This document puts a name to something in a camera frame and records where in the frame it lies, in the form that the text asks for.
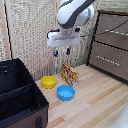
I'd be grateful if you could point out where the brown drawer cabinet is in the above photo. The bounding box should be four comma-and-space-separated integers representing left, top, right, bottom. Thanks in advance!
87, 10, 128, 83

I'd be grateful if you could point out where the black fabric storage box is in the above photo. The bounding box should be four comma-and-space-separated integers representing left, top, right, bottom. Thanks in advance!
0, 58, 50, 128

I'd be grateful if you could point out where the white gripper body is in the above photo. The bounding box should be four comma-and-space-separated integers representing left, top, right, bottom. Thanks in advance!
46, 28, 82, 48

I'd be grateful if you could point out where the yellow bowl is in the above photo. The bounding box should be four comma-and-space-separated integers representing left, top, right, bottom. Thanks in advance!
40, 75, 58, 90

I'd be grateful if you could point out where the woven folding screen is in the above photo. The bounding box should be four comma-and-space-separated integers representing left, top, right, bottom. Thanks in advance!
0, 0, 128, 82

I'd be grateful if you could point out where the red yellow cereal bar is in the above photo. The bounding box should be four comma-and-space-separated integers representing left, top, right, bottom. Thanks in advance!
61, 62, 80, 88

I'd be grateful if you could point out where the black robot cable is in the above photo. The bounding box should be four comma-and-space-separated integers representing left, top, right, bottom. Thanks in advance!
80, 19, 128, 38

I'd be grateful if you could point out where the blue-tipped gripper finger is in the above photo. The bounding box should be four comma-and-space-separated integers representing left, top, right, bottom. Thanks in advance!
53, 47, 59, 58
65, 46, 72, 56

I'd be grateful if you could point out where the blue bowl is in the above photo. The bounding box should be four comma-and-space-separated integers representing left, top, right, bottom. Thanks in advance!
56, 84, 76, 102

